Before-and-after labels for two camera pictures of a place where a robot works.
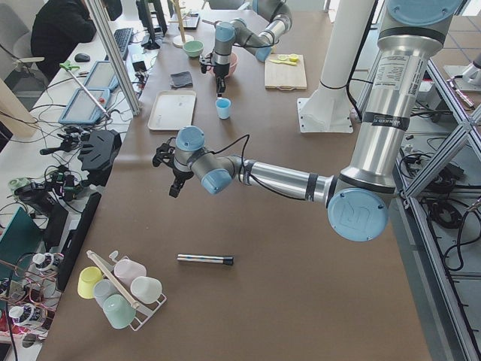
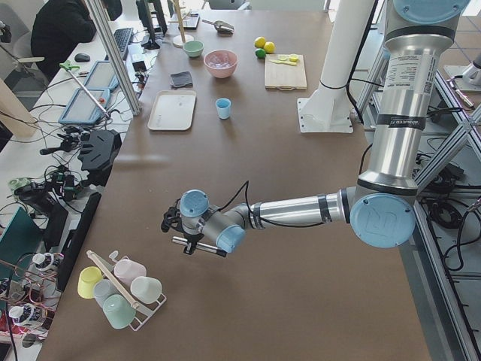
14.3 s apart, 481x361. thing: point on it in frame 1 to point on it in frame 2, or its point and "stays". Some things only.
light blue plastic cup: [223, 107] stays
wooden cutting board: [284, 76] stays
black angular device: [99, 154] stays
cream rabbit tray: [173, 110] stays
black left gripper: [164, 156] to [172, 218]
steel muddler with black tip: [216, 259] to [184, 241]
